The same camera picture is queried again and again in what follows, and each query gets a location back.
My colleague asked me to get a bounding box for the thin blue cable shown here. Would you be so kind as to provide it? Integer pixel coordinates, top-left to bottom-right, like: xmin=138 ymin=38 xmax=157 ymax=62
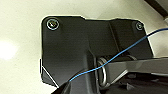
xmin=67 ymin=27 xmax=168 ymax=84

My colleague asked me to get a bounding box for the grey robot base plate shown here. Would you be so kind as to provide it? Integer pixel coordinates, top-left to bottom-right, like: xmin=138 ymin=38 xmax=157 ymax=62
xmin=38 ymin=14 xmax=156 ymax=94

